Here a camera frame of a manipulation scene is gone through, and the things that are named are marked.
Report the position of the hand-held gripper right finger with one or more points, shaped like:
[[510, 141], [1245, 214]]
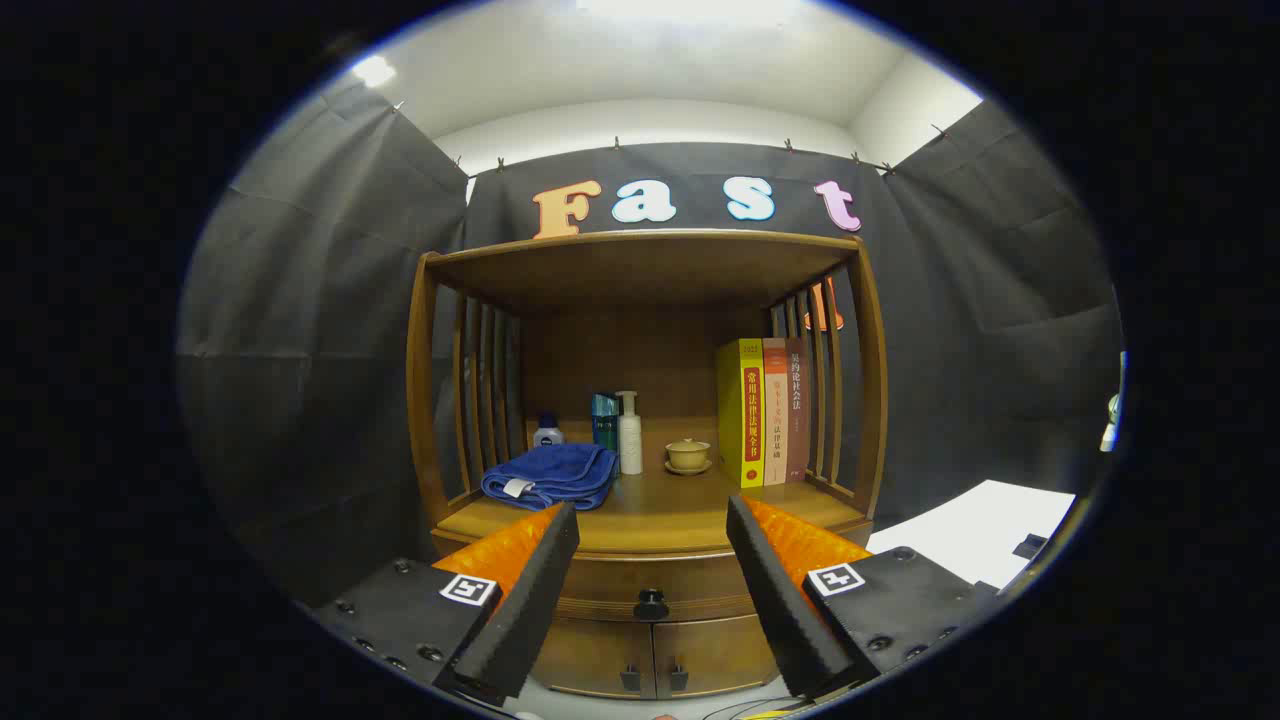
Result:
[[780, 600]]

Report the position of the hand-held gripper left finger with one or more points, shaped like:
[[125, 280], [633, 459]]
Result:
[[530, 600]]

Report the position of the wooden drawer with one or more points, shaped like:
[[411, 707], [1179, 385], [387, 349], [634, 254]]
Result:
[[690, 575]]

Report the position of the black drawer knob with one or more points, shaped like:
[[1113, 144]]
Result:
[[651, 605]]

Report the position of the wooden cabinet door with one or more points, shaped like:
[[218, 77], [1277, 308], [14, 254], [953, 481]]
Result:
[[590, 650], [715, 650]]

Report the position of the wooden countertop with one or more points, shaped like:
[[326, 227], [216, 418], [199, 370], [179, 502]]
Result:
[[670, 510]]

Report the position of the white drawer cabinet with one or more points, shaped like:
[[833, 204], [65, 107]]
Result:
[[980, 530]]

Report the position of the wooden cabinet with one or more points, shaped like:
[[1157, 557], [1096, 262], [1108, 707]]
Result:
[[640, 270]]

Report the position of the blue towel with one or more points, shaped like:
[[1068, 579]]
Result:
[[550, 475]]

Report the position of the yellow saucer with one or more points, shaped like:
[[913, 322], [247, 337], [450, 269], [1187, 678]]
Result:
[[688, 470]]

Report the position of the orange and white book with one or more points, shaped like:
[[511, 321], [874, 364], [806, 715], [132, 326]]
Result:
[[775, 440]]

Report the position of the small white blue-capped bottle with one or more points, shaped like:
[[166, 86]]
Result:
[[548, 436]]

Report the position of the yellow lidded teacup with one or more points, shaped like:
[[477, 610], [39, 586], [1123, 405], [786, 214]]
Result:
[[688, 453]]

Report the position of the brown book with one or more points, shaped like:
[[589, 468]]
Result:
[[797, 420]]

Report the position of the thick yellow book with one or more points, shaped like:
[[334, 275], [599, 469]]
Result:
[[738, 420]]

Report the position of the white pump bottle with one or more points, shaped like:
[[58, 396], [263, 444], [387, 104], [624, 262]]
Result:
[[630, 440]]

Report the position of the blue transparent bottle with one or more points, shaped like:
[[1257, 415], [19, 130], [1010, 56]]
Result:
[[604, 420]]

